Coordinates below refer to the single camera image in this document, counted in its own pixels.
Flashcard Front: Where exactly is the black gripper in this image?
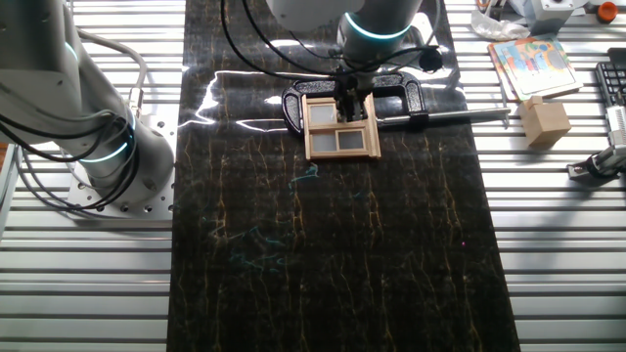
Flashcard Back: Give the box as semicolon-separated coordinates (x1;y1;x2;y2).
335;72;371;123

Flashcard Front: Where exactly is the black metal C-clamp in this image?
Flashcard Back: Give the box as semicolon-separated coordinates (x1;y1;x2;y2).
282;70;513;137

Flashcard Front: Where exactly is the black marble pattern mat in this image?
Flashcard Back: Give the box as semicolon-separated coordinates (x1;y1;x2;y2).
165;0;522;352

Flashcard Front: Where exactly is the crumpled clear plastic bag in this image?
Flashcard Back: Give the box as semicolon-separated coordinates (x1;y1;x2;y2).
470;9;532;42

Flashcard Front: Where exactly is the colourful picture cards stack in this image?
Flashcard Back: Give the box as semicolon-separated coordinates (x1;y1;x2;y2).
487;33;584;103

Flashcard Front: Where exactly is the plain wooden block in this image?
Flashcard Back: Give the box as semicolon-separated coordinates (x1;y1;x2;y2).
517;95;572;150

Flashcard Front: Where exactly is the grey metal box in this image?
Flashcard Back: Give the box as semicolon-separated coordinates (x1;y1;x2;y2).
508;0;588;35

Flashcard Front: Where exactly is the silver metal actuator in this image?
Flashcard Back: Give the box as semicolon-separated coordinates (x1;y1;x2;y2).
566;105;626;180

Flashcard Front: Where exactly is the black keyboard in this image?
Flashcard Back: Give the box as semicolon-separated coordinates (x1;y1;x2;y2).
595;47;626;107

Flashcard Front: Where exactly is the orange round cap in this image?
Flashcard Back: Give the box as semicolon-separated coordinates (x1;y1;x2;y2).
597;1;619;23

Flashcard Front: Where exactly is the miniature wooden window frame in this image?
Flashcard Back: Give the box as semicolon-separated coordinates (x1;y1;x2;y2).
300;87;382;161

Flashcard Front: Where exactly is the black round cable plug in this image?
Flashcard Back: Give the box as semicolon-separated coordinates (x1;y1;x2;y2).
418;46;445;73

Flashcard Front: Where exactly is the grey hose with connector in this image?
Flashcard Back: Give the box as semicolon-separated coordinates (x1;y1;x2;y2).
75;27;148;118

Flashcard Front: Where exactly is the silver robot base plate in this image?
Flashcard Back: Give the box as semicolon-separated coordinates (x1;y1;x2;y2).
67;102;178;220

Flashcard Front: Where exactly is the black base cable bundle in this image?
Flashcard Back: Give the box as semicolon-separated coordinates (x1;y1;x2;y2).
0;107;142;212

